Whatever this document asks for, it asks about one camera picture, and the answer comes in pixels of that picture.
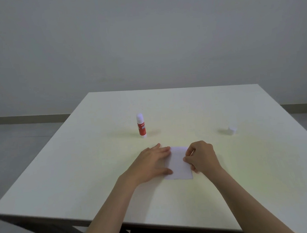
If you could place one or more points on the person's left forearm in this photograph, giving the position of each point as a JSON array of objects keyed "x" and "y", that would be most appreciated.
[{"x": 108, "y": 215}]

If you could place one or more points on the person's left little finger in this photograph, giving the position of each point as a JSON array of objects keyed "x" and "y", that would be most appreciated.
[{"x": 154, "y": 147}]

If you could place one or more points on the person's left hand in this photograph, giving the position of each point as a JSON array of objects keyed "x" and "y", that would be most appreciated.
[{"x": 144, "y": 164}]

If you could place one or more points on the small white cap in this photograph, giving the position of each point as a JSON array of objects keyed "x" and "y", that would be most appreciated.
[{"x": 232, "y": 130}]

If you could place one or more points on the person's left thumb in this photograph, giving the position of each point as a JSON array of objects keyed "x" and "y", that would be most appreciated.
[{"x": 164, "y": 171}]

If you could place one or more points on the person's right thumb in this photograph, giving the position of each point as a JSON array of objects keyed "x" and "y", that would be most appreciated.
[{"x": 190, "y": 151}]

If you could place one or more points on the person's right hand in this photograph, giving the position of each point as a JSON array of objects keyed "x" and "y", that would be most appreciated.
[{"x": 205, "y": 157}]

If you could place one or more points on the red and white glue stick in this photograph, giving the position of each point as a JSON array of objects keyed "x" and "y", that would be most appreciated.
[{"x": 141, "y": 126}]

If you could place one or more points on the person's right forearm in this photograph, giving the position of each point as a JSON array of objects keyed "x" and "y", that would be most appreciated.
[{"x": 244, "y": 206}]

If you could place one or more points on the white paper sheet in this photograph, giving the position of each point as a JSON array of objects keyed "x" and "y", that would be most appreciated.
[{"x": 179, "y": 163}]

